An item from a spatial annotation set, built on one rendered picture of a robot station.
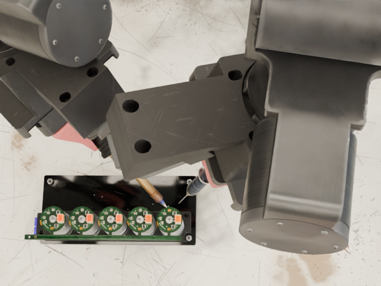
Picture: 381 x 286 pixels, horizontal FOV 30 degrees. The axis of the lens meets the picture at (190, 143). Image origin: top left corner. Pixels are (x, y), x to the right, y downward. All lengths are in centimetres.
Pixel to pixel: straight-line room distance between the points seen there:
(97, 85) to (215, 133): 10
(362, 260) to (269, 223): 40
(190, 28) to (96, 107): 33
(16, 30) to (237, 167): 17
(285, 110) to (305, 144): 2
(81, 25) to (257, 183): 17
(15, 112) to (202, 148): 21
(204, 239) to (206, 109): 34
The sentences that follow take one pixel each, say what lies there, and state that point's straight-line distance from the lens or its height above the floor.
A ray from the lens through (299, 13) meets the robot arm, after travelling 33.
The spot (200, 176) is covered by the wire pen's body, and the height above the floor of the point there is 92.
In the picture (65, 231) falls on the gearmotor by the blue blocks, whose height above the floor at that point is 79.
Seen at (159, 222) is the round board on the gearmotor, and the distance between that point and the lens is 68.
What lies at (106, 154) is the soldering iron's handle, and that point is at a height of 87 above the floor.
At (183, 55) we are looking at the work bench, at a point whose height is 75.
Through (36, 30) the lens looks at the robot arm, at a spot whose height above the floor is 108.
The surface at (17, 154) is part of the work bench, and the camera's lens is 79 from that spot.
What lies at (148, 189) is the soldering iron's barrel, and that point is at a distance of 66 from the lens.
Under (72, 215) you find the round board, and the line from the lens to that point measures 69.
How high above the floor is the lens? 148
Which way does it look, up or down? 75 degrees down
